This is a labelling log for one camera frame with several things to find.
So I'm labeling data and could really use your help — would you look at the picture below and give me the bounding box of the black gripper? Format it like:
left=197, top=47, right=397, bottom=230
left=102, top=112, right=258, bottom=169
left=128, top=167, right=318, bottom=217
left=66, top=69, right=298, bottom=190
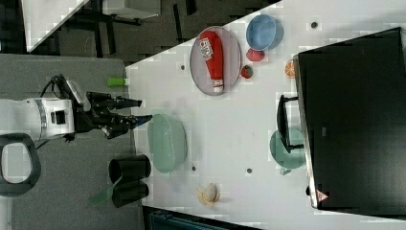
left=74, top=92, right=152, bottom=139

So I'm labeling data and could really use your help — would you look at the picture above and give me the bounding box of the green plastic strainer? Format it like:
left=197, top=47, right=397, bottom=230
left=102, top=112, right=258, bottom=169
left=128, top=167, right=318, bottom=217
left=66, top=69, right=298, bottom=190
left=147, top=113, right=188, bottom=173

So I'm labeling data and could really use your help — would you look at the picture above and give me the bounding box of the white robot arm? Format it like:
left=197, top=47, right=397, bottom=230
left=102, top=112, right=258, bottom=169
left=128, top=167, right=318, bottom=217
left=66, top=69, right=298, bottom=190
left=1, top=92, right=152, bottom=142

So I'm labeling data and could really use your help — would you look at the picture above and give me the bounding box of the green marker cap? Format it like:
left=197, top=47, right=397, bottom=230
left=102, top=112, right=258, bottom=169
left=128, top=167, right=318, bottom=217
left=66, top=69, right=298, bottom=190
left=107, top=77, right=130, bottom=87

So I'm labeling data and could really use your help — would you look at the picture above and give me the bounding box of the red ketchup bottle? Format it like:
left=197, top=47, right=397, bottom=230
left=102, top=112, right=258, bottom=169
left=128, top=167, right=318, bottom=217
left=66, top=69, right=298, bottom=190
left=198, top=31, right=224, bottom=93

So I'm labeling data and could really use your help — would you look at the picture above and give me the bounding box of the peeled banana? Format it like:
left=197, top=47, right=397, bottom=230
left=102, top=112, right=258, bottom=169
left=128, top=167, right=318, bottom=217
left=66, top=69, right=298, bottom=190
left=196, top=183, right=220, bottom=207

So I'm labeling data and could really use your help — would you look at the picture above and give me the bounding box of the grey round plate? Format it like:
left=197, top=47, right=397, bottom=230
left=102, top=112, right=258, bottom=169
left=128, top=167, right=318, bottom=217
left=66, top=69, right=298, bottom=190
left=190, top=27, right=241, bottom=96

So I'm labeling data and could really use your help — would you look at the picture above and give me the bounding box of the small red strawberry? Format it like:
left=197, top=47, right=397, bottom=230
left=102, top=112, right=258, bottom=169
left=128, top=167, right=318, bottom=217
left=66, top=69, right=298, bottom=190
left=240, top=65, right=254, bottom=79

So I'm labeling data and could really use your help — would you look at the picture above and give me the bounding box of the large red strawberry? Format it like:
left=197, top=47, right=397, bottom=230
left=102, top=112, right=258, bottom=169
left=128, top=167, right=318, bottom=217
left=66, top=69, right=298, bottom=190
left=246, top=49, right=264, bottom=62

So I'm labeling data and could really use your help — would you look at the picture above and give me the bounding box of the blue bowl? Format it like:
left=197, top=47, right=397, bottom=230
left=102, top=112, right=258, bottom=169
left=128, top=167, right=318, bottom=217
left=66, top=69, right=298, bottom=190
left=246, top=14, right=283, bottom=51

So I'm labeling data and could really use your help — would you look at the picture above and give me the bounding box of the green mug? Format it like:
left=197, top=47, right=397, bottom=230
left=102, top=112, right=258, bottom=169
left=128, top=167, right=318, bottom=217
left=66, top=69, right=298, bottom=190
left=269, top=127, right=305, bottom=175

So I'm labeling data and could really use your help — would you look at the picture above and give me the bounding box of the orange slice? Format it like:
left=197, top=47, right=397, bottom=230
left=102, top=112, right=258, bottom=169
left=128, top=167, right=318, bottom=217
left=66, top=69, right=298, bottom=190
left=284, top=59, right=295, bottom=79

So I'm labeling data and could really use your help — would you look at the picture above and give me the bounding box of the black toaster oven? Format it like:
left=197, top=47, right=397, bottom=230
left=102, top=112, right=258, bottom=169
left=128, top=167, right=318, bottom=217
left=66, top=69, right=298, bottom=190
left=277, top=27, right=406, bottom=219

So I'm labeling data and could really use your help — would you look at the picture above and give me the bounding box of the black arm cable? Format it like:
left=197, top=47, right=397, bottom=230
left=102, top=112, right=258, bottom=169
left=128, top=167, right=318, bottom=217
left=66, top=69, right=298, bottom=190
left=39, top=74, right=70, bottom=100

